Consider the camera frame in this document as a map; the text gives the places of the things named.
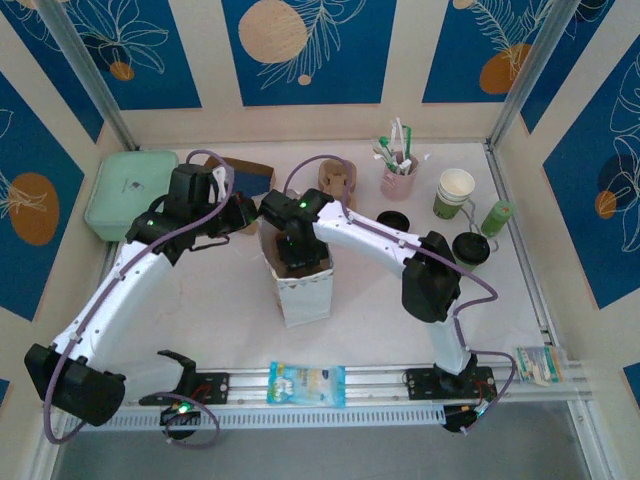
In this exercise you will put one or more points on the white paper gift bag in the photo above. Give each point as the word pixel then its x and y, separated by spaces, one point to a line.
pixel 305 305

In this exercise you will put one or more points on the green paper coffee cup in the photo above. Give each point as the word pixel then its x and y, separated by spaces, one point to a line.
pixel 470 267

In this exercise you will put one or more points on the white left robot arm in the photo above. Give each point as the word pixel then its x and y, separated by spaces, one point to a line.
pixel 115 310

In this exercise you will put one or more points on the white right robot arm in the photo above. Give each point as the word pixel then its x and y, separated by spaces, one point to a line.
pixel 430 280

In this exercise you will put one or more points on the stack of blue napkins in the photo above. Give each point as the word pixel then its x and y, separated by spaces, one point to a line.
pixel 255 182

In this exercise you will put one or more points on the brown cardboard tray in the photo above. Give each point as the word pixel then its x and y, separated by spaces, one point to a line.
pixel 260 169

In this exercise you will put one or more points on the stack of pulp cup carriers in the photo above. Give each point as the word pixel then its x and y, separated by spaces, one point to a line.
pixel 340 180

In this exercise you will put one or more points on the mint green zip pouch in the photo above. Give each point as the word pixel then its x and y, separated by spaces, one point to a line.
pixel 130 180

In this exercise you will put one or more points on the pink straw holder cup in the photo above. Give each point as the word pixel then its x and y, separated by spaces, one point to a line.
pixel 397 185

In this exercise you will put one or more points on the green wrapped straw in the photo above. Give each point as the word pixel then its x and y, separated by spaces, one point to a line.
pixel 385 150
pixel 407 140

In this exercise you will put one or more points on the white wrapped straw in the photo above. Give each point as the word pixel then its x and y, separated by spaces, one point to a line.
pixel 407 165
pixel 397 135

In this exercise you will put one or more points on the stack of green paper cups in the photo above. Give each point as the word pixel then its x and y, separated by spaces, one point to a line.
pixel 452 192

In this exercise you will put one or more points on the blue snack packet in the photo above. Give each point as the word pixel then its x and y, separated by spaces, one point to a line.
pixel 307 385

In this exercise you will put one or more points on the green cylindrical tube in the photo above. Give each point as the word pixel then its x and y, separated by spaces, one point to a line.
pixel 496 220

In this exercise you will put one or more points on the clear plastic straws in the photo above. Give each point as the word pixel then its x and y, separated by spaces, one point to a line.
pixel 530 70

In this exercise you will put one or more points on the clear packet with green print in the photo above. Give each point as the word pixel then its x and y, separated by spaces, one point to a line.
pixel 542 365

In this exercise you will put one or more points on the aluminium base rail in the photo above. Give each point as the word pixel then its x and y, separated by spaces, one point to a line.
pixel 375 379

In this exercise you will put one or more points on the aluminium frame post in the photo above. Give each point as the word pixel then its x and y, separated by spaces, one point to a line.
pixel 85 70

